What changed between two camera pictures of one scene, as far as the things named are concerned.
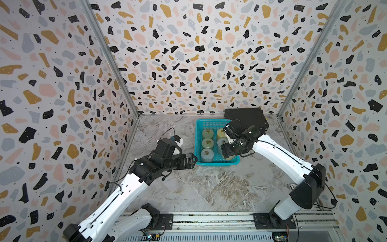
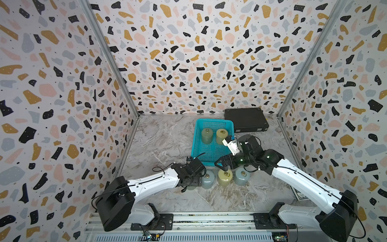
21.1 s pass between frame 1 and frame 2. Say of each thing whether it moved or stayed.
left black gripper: moved
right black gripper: moved
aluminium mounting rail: stayed
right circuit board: stayed
